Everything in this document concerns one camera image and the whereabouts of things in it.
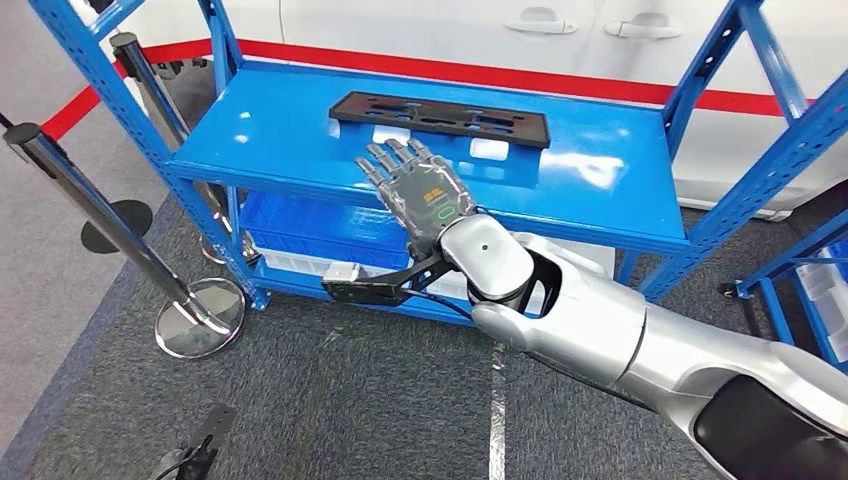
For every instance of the thin black barrier belt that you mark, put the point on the thin black barrier belt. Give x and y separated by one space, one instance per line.
5 119

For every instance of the blue metal shelf rack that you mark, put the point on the blue metal shelf rack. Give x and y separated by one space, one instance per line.
278 146
795 256

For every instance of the long red barrier belt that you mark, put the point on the long red barrier belt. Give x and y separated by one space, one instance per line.
464 69

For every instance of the black round base plate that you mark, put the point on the black round base plate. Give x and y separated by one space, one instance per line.
99 238

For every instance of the blue plastic bin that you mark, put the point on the blue plastic bin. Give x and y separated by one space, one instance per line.
318 225

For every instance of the chrome stanchion post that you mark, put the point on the chrome stanchion post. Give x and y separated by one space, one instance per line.
99 210
152 92

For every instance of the white car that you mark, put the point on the white car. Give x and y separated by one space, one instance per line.
397 26

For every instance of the long black plastic part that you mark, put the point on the long black plastic part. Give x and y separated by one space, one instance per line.
437 119

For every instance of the short red barrier belt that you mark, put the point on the short red barrier belt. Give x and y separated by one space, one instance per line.
73 112

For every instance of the silver floor tape strip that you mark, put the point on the silver floor tape strip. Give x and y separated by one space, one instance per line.
497 424

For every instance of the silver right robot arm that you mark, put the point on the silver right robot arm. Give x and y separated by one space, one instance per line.
583 318

